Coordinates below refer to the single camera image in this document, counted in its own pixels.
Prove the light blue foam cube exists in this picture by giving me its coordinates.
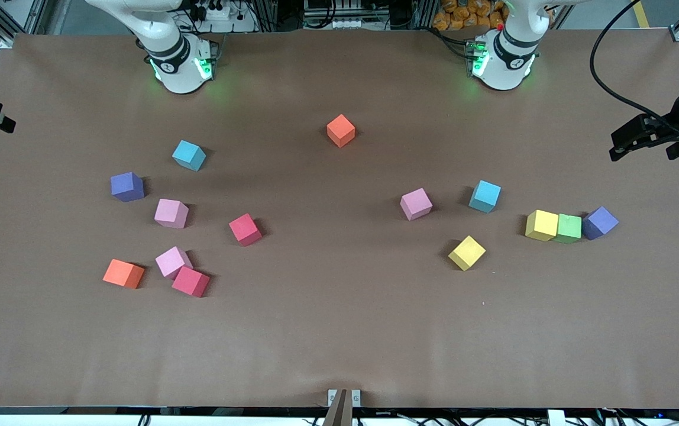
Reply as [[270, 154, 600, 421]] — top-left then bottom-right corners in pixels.
[[468, 180, 502, 214], [172, 140, 207, 172]]

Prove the pink foam cube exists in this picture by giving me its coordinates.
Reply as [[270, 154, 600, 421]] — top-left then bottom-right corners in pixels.
[[399, 188, 434, 222], [155, 246, 194, 280], [154, 198, 190, 230]]

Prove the crimson foam cube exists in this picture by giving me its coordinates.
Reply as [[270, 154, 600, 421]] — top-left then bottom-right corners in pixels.
[[172, 266, 211, 298], [228, 213, 263, 247]]

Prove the orange foam cube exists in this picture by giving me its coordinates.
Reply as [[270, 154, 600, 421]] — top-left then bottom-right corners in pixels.
[[326, 114, 356, 149], [102, 259, 146, 290]]

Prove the purple foam cube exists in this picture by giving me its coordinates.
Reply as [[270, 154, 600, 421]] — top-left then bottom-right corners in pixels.
[[110, 172, 146, 203], [582, 206, 620, 241]]

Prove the green foam cube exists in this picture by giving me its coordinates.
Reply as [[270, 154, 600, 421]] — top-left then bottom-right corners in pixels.
[[552, 214, 583, 244]]

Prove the yellow foam cube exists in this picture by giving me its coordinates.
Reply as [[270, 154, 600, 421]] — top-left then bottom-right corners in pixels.
[[448, 235, 487, 272], [525, 209, 560, 242]]

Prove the pile of orange objects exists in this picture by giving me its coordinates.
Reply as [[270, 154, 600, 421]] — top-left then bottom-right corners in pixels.
[[432, 0, 509, 31]]

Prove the paper table cover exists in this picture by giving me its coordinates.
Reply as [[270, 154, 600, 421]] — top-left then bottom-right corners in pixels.
[[0, 30, 679, 409]]

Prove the black base cable bundle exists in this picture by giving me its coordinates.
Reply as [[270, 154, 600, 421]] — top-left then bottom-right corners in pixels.
[[428, 27, 473, 59]]

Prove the metal mounting bracket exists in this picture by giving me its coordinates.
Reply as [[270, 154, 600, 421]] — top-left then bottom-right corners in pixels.
[[327, 388, 362, 426]]

